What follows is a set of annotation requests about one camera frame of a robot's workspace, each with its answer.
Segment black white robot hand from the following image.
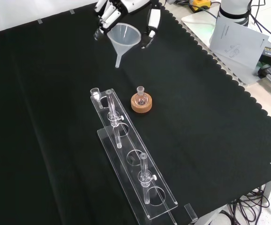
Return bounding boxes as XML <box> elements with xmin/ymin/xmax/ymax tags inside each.
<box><xmin>93</xmin><ymin>0</ymin><xmax>162</xmax><ymax>49</ymax></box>

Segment translucent plastic funnel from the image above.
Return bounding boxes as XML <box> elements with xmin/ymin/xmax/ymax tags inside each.
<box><xmin>106</xmin><ymin>22</ymin><xmax>142</xmax><ymax>69</ymax></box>

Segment clear acrylic funnel stand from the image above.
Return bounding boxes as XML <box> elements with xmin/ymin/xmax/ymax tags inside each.
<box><xmin>90</xmin><ymin>88</ymin><xmax>179</xmax><ymax>225</ymax></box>

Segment pale board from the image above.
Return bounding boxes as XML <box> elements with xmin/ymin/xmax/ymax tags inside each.
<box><xmin>181</xmin><ymin>10</ymin><xmax>271</xmax><ymax>85</ymax></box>

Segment yellow stop button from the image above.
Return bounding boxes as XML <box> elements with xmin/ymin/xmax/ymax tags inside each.
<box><xmin>188</xmin><ymin>0</ymin><xmax>212</xmax><ymax>12</ymax></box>

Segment small round-bottom glass flask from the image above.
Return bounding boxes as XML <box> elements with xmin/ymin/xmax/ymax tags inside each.
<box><xmin>135</xmin><ymin>86</ymin><xmax>149</xmax><ymax>106</ymax></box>

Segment small clear glass vessel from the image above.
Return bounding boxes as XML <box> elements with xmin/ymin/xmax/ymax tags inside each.
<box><xmin>90</xmin><ymin>88</ymin><xmax>102</xmax><ymax>100</ymax></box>

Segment white paper booklet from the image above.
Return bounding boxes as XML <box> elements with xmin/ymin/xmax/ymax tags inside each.
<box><xmin>209</xmin><ymin>16</ymin><xmax>270</xmax><ymax>70</ymax></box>

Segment black cloth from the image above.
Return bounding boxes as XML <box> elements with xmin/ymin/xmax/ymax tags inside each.
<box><xmin>0</xmin><ymin>0</ymin><xmax>271</xmax><ymax>225</ymax></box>

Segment cork ring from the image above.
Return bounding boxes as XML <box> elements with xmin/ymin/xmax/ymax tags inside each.
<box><xmin>130</xmin><ymin>93</ymin><xmax>153</xmax><ymax>114</ymax></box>

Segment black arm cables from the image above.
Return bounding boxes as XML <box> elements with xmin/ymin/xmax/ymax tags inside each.
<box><xmin>247</xmin><ymin>0</ymin><xmax>271</xmax><ymax>49</ymax></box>

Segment black cable bundle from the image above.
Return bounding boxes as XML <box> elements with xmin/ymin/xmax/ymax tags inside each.
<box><xmin>227</xmin><ymin>184</ymin><xmax>271</xmax><ymax>224</ymax></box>

